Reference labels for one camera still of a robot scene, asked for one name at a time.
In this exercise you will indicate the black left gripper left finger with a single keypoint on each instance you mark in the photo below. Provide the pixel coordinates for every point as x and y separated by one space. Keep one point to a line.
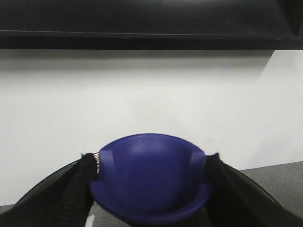
62 199

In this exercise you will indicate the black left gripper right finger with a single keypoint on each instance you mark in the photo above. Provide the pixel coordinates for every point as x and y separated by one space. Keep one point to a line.
238 201

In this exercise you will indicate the blue knob pot lid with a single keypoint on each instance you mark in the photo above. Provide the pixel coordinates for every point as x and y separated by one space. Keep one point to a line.
151 179

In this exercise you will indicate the black range hood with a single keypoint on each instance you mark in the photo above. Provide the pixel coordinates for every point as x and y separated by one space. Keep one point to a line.
152 24

